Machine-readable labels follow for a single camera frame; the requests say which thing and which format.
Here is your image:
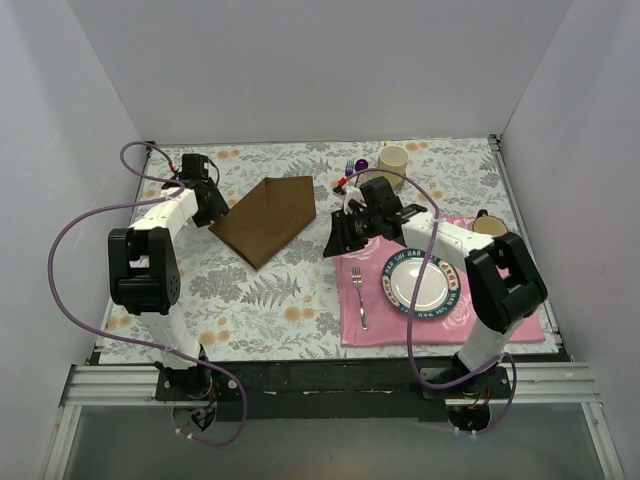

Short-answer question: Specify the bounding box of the aluminium front rail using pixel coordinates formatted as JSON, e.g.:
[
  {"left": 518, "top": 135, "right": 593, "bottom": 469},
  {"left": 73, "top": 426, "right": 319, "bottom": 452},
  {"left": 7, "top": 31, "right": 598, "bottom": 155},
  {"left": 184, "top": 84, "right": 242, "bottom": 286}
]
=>
[{"left": 61, "top": 362, "right": 601, "bottom": 405}]

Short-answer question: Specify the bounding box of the cream mug dark rim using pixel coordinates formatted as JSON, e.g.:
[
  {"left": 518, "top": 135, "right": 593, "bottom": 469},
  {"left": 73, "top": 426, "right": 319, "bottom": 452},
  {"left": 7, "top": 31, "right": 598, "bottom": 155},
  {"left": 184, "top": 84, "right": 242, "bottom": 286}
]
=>
[{"left": 471, "top": 209, "right": 509, "bottom": 237}]

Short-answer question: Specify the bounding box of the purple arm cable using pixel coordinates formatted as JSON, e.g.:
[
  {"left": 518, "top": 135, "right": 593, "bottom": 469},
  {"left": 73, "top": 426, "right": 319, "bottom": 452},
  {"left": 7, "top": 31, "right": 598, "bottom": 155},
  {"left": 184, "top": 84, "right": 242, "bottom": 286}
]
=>
[
  {"left": 337, "top": 168, "right": 517, "bottom": 435},
  {"left": 47, "top": 141, "right": 251, "bottom": 447}
]

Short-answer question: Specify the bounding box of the brown cloth napkin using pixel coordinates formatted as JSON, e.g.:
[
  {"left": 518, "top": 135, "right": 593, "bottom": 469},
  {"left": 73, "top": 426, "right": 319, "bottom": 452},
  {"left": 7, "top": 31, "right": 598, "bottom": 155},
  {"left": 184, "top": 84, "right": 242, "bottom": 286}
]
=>
[{"left": 209, "top": 176, "right": 316, "bottom": 270}]

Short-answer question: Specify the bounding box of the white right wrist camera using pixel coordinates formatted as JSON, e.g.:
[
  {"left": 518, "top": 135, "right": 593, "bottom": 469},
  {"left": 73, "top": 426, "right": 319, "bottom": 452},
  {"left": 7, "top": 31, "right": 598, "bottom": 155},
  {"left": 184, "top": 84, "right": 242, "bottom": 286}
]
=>
[{"left": 332, "top": 177, "right": 364, "bottom": 214}]

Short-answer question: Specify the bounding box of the purple plastic spoon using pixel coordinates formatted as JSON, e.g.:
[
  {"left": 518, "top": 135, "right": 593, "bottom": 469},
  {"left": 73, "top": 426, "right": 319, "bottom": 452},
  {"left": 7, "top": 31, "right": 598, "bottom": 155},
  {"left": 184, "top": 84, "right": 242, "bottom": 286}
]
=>
[{"left": 354, "top": 159, "right": 369, "bottom": 172}]

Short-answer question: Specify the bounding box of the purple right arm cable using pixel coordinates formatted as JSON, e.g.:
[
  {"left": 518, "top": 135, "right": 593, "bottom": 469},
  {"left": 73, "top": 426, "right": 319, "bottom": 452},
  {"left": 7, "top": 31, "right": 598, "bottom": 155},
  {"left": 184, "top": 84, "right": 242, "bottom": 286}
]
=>
[{"left": 337, "top": 168, "right": 517, "bottom": 435}]

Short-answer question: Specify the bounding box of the floral tablecloth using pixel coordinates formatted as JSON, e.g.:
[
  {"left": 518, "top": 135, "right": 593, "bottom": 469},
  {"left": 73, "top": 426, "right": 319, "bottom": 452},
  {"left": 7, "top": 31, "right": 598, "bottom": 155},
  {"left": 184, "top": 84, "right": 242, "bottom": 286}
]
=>
[{"left": 97, "top": 137, "right": 561, "bottom": 365}]

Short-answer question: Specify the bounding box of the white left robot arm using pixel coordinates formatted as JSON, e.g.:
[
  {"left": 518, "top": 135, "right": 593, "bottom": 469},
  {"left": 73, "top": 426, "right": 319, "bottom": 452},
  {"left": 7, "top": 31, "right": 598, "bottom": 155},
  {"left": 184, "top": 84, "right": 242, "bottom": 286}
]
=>
[{"left": 108, "top": 153, "right": 229, "bottom": 400}]

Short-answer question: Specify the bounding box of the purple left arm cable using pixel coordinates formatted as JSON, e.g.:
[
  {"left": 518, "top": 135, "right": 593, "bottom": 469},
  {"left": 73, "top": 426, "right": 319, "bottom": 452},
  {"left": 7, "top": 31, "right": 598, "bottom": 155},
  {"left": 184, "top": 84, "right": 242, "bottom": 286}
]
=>
[{"left": 47, "top": 141, "right": 251, "bottom": 447}]

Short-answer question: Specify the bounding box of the pale yellow cup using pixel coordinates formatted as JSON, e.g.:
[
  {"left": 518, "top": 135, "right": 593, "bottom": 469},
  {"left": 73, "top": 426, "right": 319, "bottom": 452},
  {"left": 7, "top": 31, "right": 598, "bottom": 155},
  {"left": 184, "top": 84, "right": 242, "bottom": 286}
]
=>
[{"left": 377, "top": 144, "right": 409, "bottom": 175}]

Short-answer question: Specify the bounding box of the white plate green rim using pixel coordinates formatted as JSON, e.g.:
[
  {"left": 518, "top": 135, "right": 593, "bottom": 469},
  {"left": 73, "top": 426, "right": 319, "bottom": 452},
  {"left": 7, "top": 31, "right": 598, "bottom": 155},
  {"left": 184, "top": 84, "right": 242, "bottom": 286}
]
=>
[{"left": 381, "top": 249, "right": 461, "bottom": 320}]

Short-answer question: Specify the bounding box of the speckled round coaster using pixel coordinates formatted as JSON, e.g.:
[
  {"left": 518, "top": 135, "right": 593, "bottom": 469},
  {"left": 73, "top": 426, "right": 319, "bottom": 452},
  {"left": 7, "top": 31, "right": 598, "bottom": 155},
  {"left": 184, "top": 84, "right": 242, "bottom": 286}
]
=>
[{"left": 362, "top": 170, "right": 405, "bottom": 193}]

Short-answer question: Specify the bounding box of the silver metal fork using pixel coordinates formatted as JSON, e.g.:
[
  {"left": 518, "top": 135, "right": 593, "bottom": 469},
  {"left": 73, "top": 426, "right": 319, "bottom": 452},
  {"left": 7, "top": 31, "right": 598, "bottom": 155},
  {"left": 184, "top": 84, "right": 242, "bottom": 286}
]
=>
[{"left": 351, "top": 267, "right": 369, "bottom": 330}]

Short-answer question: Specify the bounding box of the purple plastic fork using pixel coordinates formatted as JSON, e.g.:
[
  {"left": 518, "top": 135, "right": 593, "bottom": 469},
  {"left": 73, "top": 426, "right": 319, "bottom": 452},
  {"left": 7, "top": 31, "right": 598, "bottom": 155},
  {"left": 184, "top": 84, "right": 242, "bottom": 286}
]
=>
[{"left": 344, "top": 160, "right": 355, "bottom": 177}]

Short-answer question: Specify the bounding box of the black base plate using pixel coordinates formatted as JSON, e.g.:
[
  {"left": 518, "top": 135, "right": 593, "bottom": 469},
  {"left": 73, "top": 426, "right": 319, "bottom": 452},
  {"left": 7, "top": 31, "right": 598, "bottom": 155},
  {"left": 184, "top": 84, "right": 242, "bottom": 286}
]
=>
[{"left": 154, "top": 357, "right": 513, "bottom": 424}]

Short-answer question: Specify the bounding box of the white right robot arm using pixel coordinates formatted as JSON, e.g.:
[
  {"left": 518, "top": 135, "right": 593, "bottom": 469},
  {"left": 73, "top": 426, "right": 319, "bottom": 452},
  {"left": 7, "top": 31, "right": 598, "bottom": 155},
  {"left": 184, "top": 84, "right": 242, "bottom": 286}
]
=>
[{"left": 323, "top": 170, "right": 548, "bottom": 398}]

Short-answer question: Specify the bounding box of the pink floral placemat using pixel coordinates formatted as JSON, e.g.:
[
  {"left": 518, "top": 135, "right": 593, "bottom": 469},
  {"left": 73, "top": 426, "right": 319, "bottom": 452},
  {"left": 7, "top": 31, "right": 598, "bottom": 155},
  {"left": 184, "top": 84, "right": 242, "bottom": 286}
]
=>
[{"left": 333, "top": 215, "right": 543, "bottom": 347}]

